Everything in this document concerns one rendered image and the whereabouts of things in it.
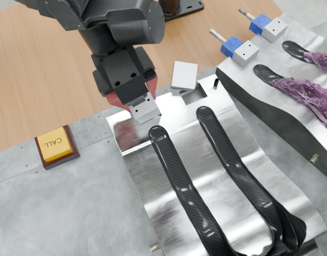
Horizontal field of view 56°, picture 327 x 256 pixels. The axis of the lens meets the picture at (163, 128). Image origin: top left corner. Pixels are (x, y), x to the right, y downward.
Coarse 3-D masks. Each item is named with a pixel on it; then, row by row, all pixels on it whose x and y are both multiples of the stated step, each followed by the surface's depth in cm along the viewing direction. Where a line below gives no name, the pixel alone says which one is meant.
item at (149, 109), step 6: (150, 96) 59; (144, 102) 59; (150, 102) 59; (132, 108) 59; (138, 108) 59; (144, 108) 58; (150, 108) 58; (156, 108) 58; (138, 114) 58; (144, 114) 58; (150, 114) 60; (156, 114) 62; (138, 120) 60; (144, 120) 62
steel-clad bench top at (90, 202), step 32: (320, 32) 84; (96, 128) 73; (256, 128) 72; (0, 160) 69; (32, 160) 69; (96, 160) 69; (288, 160) 69; (0, 192) 66; (32, 192) 66; (64, 192) 66; (96, 192) 66; (128, 192) 66; (320, 192) 66; (0, 224) 63; (32, 224) 63; (64, 224) 63; (96, 224) 63; (128, 224) 63
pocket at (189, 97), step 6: (198, 84) 68; (186, 90) 68; (192, 90) 69; (198, 90) 69; (204, 90) 66; (186, 96) 69; (192, 96) 69; (198, 96) 69; (204, 96) 68; (186, 102) 68; (192, 102) 68
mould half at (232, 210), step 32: (160, 96) 66; (224, 96) 66; (128, 128) 63; (192, 128) 63; (224, 128) 63; (128, 160) 60; (192, 160) 60; (256, 160) 60; (160, 192) 58; (224, 192) 56; (288, 192) 54; (160, 224) 54; (224, 224) 51; (256, 224) 51; (320, 224) 50
